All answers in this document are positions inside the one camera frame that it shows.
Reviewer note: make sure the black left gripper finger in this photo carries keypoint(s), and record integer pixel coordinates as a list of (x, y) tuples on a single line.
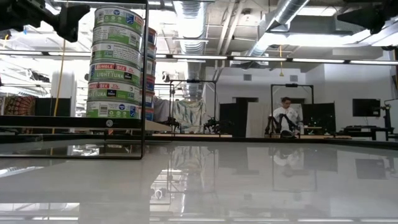
[(71, 23)]

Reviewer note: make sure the grey wall vent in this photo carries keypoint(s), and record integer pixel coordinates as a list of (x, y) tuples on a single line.
[(247, 77), (293, 78)]

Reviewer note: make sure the background black robot arm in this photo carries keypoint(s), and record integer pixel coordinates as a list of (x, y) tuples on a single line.
[(278, 123), (217, 126), (170, 123)]

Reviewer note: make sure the orange patterned fabric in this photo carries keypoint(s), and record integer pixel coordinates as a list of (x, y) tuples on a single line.
[(20, 105)]

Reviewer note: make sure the printed pale cloth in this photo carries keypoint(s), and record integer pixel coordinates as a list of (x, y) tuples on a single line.
[(189, 115)]

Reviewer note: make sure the black background table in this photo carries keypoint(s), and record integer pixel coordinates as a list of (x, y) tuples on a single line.
[(367, 129)]

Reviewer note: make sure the person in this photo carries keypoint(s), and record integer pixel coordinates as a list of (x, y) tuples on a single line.
[(287, 115)]

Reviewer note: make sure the black metal frame stand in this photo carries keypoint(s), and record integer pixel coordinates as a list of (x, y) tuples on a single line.
[(292, 85), (192, 81)]

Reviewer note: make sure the black camera stand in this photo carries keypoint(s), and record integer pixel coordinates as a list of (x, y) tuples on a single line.
[(387, 118)]

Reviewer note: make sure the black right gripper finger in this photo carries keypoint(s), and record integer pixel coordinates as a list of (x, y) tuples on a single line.
[(370, 18)]

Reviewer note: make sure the long ceiling light strip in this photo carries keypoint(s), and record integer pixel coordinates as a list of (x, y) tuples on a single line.
[(20, 52), (259, 58), (161, 56), (373, 62), (199, 57), (317, 60), (74, 53)]

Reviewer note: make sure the black partition panel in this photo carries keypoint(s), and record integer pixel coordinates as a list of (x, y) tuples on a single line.
[(320, 116), (233, 119)]

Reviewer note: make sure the silver ventilation duct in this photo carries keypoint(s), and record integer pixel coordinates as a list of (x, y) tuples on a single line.
[(289, 11), (191, 25)]

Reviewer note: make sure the black monitor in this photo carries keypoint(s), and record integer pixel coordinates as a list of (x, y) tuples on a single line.
[(366, 107), (53, 106)]

